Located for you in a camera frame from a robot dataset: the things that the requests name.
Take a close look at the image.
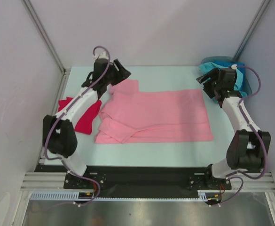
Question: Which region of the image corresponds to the aluminium frame post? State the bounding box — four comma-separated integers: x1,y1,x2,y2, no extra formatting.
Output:
233,0,273,61
22,0,70,75

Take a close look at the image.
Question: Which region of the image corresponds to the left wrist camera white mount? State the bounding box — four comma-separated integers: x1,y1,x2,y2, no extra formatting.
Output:
94,51,109,59

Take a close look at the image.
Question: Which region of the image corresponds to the dark blue t shirt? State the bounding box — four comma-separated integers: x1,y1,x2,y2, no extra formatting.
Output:
213,60,245,90

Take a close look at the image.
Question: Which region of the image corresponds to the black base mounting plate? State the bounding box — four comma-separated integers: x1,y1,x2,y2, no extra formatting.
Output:
33,164,232,199

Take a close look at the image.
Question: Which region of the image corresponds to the purple cable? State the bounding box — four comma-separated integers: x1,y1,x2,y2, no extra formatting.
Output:
43,46,111,203
236,65,269,181

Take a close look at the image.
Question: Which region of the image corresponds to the teal plastic basket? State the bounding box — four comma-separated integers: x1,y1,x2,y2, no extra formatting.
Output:
201,56,252,95

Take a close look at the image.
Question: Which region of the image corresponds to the right aluminium frame post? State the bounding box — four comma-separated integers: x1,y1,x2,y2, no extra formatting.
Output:
233,0,273,61

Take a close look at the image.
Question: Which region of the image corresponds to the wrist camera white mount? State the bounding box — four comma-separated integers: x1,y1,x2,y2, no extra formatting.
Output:
231,64,237,70
94,51,109,59

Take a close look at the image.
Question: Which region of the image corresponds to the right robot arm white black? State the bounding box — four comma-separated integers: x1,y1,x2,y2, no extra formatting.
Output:
197,65,271,189

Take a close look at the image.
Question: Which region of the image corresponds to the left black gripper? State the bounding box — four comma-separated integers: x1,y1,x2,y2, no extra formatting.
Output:
104,59,131,87

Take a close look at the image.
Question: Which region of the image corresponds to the light blue t shirt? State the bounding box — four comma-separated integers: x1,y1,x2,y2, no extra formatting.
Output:
199,61,249,97

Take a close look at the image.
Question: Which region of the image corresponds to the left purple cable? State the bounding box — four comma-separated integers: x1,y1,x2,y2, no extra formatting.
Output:
43,46,111,203

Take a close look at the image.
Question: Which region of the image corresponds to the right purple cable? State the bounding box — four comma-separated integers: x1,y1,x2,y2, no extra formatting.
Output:
236,65,269,181

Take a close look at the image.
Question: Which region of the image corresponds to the slotted cable duct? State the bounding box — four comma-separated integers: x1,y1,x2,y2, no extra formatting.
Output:
30,190,222,202

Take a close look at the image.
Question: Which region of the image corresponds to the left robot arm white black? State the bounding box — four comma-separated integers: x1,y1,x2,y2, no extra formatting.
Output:
42,57,131,188

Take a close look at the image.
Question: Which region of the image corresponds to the left aluminium frame post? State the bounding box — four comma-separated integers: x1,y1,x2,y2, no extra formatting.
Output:
22,0,70,75

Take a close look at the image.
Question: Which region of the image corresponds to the pink t shirt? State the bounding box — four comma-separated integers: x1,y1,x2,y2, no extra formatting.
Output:
95,80,214,144

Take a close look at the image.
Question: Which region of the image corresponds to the red folded t shirt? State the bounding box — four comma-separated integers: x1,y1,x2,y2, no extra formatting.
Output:
58,97,102,135

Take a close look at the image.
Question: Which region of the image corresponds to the aluminium rail front right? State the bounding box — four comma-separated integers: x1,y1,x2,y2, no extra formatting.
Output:
198,171,275,226

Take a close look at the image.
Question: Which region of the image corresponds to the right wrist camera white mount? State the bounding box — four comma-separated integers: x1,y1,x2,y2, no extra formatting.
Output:
231,64,237,70

